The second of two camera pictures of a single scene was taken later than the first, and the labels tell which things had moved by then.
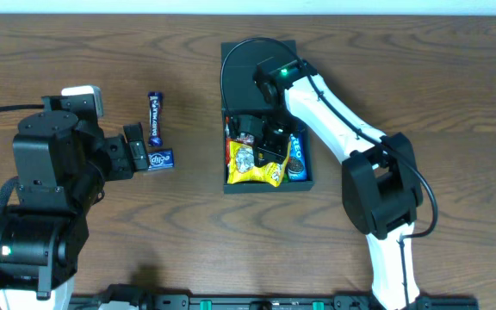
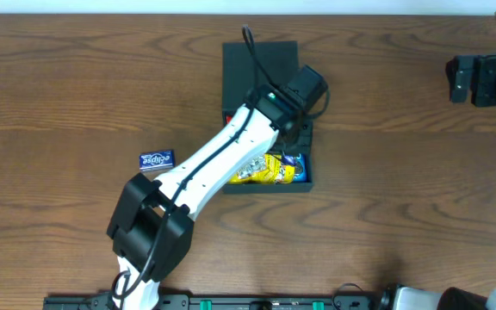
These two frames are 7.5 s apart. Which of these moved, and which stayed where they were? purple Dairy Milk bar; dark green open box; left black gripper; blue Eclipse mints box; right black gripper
Moved: purple Dairy Milk bar; left black gripper; right black gripper
Stayed: blue Eclipse mints box; dark green open box
